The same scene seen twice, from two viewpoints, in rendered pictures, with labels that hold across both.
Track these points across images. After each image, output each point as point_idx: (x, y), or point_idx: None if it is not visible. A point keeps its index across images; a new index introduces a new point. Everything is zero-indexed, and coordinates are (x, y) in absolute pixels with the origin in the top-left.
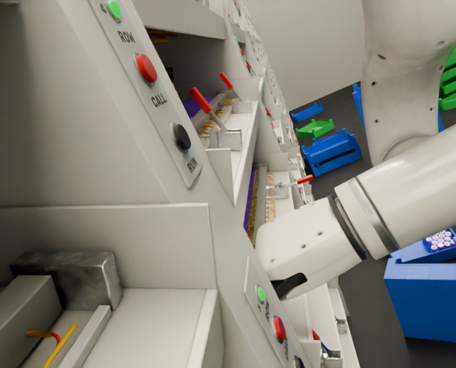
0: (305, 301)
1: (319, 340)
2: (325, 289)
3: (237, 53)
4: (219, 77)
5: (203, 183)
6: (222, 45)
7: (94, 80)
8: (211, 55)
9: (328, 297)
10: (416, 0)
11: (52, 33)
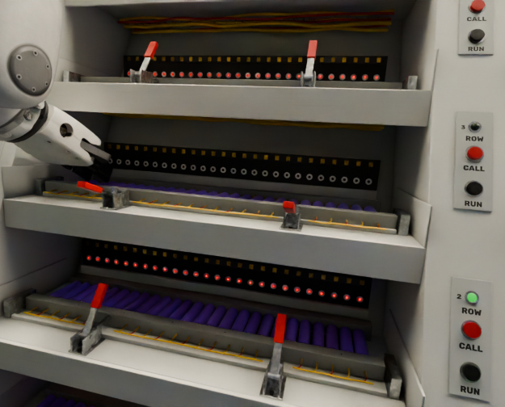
0: (65, 205)
1: (2, 166)
2: (206, 385)
3: (435, 10)
4: (420, 59)
5: None
6: (430, 4)
7: None
8: (422, 26)
9: (186, 382)
10: None
11: None
